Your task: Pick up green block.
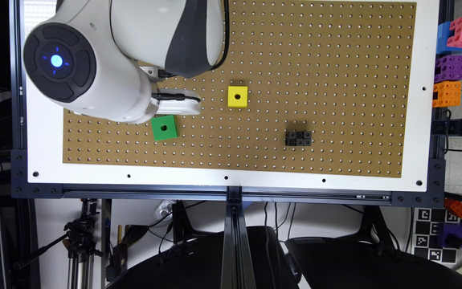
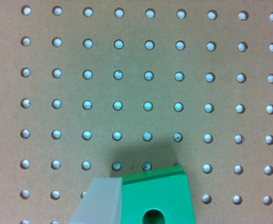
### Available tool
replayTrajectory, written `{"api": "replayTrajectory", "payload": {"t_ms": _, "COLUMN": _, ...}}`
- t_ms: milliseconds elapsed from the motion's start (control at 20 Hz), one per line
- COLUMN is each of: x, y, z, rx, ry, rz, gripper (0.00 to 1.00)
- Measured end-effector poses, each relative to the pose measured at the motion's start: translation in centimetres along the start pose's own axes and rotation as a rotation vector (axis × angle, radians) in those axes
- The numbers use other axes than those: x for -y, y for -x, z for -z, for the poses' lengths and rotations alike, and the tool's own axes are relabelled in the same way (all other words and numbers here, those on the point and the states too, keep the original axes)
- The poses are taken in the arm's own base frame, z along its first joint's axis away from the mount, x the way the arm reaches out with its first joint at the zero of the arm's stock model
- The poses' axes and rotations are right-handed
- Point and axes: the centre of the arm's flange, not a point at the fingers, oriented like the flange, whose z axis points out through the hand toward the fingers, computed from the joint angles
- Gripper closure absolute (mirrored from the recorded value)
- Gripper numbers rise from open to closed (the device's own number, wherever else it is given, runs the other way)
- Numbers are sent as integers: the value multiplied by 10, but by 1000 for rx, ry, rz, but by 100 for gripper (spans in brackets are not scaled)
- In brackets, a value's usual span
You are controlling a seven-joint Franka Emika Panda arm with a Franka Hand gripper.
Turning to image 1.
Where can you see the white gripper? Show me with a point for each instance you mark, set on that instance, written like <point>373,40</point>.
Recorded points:
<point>176,102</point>

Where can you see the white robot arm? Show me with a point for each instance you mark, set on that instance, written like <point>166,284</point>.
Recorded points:
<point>105,58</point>

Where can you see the green cube block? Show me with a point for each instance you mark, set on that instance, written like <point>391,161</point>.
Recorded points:
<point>164,127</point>

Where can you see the yellow cube block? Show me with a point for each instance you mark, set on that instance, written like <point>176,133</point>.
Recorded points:
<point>237,96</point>

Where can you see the black small block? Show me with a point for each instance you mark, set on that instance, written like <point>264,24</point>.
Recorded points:
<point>298,138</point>

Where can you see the orange block cluster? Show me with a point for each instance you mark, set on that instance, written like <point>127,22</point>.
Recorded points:
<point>446,94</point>

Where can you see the blue block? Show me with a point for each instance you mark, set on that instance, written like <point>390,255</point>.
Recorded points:
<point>444,33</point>

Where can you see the purple block cluster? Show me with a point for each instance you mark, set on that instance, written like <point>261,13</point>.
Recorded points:
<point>448,68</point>

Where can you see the red orange block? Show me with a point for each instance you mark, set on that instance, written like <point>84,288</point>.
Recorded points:
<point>454,207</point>

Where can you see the black office chair left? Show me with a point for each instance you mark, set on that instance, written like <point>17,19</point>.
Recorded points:
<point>196,261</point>

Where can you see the black office chair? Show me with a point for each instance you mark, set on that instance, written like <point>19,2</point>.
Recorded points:
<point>196,261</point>
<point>349,263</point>

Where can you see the brown pegboard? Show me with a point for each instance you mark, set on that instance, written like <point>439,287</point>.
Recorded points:
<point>338,69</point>

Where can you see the aluminium vertical beam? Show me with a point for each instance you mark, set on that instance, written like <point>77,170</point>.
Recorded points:
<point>237,270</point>

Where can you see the black office chair right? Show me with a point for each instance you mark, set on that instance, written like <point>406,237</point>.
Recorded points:
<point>349,263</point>

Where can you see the fiducial marker board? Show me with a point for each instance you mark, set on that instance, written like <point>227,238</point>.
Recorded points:
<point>424,241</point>

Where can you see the purple cube on marker board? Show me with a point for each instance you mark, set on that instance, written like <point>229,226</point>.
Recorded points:
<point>450,235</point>

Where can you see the black camera tripod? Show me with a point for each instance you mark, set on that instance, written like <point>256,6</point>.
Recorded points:
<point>78,239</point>

